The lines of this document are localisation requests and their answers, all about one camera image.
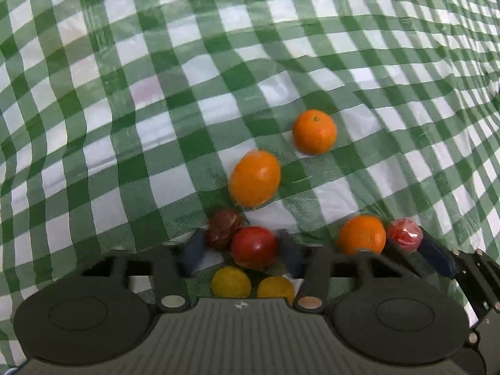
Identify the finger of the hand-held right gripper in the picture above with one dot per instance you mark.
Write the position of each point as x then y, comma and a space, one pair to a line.
438, 258

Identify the red tomato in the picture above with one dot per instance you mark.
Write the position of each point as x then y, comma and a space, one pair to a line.
404, 235
254, 248

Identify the orange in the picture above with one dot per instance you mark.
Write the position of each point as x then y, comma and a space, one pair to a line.
314, 131
361, 235
255, 179

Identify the small yellow fruit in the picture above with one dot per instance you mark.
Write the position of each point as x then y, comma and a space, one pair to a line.
231, 282
275, 289

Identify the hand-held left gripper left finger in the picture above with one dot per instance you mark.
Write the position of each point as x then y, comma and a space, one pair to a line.
194, 250

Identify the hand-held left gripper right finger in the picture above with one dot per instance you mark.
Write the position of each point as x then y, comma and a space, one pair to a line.
291, 254

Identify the green checkered tablecloth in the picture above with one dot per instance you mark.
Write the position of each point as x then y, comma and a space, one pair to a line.
164, 97

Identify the dark red fruit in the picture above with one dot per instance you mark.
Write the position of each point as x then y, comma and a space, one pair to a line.
223, 228

